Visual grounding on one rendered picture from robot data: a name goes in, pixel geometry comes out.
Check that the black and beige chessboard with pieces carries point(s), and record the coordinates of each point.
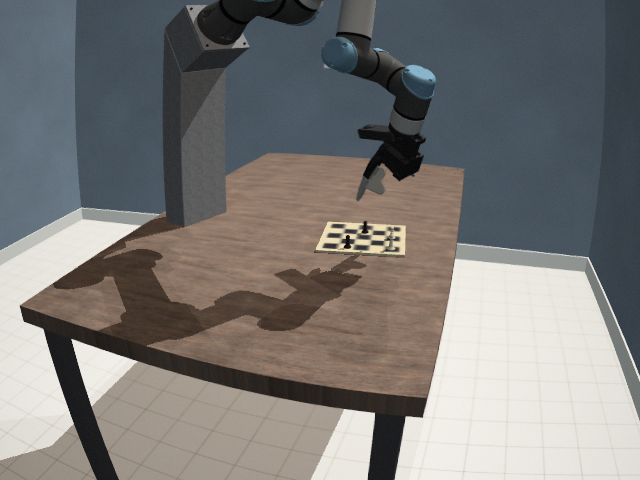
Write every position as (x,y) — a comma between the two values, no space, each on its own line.
(373,243)

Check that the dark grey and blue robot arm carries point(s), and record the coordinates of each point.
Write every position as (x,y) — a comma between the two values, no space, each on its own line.
(348,52)

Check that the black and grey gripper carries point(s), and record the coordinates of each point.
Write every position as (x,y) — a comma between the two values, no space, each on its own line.
(402,152)

